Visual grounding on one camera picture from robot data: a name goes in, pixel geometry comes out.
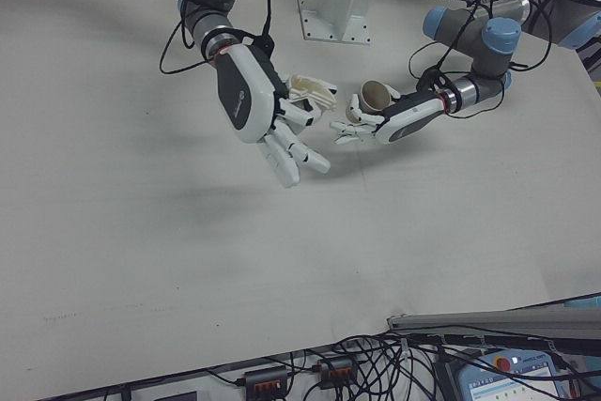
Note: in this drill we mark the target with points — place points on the black hub with orange ports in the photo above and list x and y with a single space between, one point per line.
335 370
265 380

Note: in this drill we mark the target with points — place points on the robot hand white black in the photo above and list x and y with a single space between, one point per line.
408 114
244 91

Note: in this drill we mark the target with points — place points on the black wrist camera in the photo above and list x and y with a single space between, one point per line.
260 46
429 79

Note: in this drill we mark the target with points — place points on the white paper cup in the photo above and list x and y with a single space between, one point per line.
310 91

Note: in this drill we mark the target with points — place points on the blue-grey teach pendant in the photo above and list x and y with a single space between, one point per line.
507 382

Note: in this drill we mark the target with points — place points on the black flat box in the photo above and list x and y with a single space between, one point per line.
177 396

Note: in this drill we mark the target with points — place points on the light blue plastic bin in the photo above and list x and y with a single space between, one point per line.
584 301

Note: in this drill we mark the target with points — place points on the aluminium profile beam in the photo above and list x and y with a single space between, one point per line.
493 323

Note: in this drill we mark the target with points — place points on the paper cup with brown inside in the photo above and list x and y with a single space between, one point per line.
373 96

